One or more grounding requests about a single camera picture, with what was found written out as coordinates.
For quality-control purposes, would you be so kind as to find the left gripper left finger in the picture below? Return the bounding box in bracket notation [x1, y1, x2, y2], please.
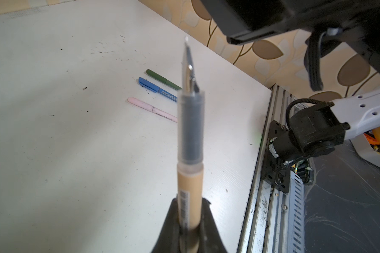
[152, 198, 180, 253]

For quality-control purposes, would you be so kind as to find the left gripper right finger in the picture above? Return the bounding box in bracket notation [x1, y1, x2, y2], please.
[197, 198, 228, 253]

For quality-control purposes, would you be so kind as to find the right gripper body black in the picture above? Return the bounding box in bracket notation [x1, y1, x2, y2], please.
[202, 1, 380, 74]

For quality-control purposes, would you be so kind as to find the tan pen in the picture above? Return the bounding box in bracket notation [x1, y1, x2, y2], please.
[177, 39, 205, 253]

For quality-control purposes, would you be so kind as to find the pink clear pen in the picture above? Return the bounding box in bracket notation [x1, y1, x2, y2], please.
[127, 97, 178, 123]

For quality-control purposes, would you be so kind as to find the blue pen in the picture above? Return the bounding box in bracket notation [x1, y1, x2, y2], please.
[138, 77, 177, 102]

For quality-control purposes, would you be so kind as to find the green pen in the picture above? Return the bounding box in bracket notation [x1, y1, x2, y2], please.
[145, 69, 182, 91]

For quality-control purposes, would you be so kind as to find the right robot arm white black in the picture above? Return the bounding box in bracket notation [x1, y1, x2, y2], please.
[203, 1, 380, 162]

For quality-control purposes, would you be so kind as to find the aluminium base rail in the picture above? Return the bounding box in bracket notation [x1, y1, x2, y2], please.
[237, 84, 305, 253]

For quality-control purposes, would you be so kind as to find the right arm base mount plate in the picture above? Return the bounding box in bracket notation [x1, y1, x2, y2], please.
[262, 120, 301, 194]

